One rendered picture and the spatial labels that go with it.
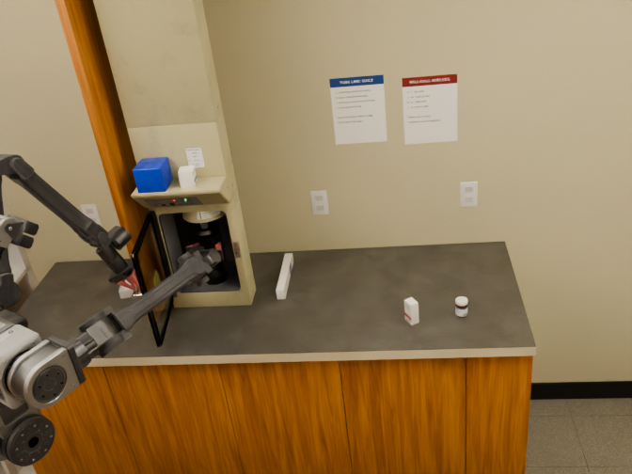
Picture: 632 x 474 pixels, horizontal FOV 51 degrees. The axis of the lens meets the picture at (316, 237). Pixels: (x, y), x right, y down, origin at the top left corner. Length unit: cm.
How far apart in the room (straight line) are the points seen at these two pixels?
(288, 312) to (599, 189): 137
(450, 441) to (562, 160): 120
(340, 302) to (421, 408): 50
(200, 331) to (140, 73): 97
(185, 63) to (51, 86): 85
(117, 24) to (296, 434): 163
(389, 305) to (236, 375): 64
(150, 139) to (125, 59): 28
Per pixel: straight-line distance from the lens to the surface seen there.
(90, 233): 234
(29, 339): 179
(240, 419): 273
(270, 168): 285
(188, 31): 227
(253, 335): 253
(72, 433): 302
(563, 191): 295
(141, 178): 238
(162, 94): 235
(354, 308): 259
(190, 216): 256
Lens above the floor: 247
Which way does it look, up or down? 30 degrees down
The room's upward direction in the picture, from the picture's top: 7 degrees counter-clockwise
